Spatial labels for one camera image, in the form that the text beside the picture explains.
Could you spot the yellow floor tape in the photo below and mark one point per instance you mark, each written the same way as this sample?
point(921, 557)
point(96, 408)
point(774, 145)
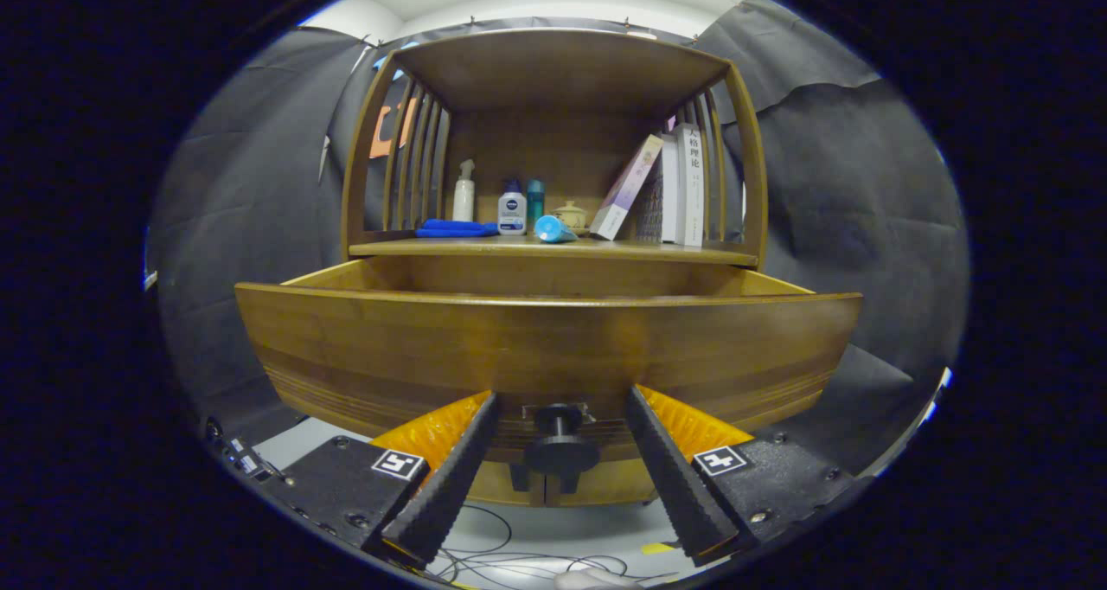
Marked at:
point(659, 548)

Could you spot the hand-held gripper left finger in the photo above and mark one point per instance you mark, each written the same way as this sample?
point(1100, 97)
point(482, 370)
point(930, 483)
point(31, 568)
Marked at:
point(450, 477)

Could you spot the wooden cabinet door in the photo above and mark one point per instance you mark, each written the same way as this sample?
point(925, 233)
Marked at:
point(502, 490)
point(614, 484)

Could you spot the dark patterned book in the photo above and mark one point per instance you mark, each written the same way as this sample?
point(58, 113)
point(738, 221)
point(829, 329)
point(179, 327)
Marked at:
point(650, 214)

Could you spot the wooden countertop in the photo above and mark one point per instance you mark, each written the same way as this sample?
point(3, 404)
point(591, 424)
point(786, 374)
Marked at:
point(605, 249)

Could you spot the wooden drawer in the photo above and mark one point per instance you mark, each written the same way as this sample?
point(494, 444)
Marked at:
point(553, 339)

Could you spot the beige lidded teacup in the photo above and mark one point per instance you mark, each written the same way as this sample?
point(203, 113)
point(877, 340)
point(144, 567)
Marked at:
point(572, 214)

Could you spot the blue and white cosmetic tube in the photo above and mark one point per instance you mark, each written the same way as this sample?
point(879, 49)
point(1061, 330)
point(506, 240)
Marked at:
point(552, 229)

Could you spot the white pump bottle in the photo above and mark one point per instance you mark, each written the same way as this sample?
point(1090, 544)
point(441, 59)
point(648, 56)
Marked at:
point(463, 201)

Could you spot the plain white book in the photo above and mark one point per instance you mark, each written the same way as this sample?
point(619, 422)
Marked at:
point(669, 192)

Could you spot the blue folded cloth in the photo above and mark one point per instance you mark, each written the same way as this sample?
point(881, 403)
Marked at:
point(454, 228)

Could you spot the purple and white book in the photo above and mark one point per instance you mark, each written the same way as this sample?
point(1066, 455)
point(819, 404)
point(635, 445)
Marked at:
point(627, 188)

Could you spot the white book with black lettering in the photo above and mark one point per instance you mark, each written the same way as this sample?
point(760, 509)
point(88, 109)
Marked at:
point(690, 188)

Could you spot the white bottle with blue cap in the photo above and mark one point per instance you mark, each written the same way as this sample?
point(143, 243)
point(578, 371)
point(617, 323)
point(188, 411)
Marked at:
point(512, 214)

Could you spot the teal bottle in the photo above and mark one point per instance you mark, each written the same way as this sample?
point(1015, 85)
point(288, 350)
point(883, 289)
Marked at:
point(535, 199)

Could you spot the wooden cabinet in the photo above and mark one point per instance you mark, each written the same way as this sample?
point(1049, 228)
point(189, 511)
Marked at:
point(553, 71)

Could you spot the black power strip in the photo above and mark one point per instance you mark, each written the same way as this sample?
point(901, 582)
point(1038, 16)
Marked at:
point(246, 460)

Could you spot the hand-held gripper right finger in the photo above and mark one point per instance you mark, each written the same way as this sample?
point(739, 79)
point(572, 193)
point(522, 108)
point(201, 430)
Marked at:
point(675, 477)

